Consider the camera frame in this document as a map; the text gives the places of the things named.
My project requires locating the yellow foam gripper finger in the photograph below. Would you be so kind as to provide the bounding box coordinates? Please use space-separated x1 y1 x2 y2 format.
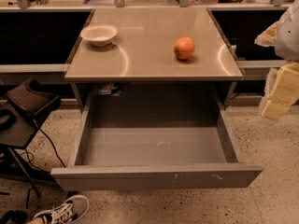
259 63 299 121

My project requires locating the grey top drawer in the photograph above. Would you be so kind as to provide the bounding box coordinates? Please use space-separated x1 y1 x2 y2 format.
51 82 263 191

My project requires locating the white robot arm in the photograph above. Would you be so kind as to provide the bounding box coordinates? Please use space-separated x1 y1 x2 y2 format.
254 0 299 125

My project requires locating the orange fruit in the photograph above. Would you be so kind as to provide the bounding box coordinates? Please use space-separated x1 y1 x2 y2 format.
174 36 195 61

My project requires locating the white bowl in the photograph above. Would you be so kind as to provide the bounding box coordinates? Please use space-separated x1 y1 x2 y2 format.
80 24 118 47

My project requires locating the grey sneaker with white laces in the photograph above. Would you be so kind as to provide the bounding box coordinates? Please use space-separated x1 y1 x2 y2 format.
28 195 90 224

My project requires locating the dark VR headset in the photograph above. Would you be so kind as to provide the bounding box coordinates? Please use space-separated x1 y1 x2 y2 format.
6 77 61 126

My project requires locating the black side stand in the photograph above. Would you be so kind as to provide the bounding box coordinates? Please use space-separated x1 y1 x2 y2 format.
0 102 41 197

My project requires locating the black cable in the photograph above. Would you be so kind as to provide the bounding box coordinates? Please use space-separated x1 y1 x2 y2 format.
18 119 67 173

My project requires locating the black strap on floor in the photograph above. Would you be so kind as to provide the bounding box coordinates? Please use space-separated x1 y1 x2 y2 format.
0 209 29 224

